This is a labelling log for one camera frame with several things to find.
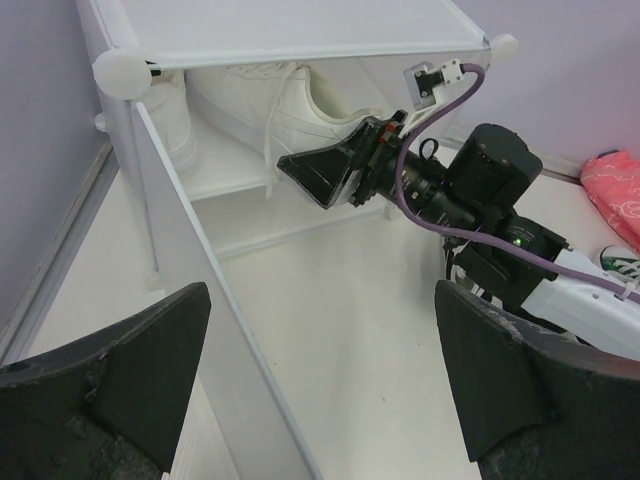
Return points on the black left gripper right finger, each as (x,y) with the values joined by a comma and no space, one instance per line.
(531,403)

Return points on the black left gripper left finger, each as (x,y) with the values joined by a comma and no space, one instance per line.
(110,405)

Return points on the white leather sneaker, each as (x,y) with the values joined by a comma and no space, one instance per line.
(277,109)
(166,103)

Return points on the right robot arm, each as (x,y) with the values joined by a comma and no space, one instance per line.
(470,203)

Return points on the white plastic shoe cabinet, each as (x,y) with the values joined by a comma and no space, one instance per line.
(130,44)

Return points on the pink patterned bag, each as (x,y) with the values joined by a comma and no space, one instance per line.
(611,182)

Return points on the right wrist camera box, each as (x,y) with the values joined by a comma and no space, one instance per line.
(426,84)

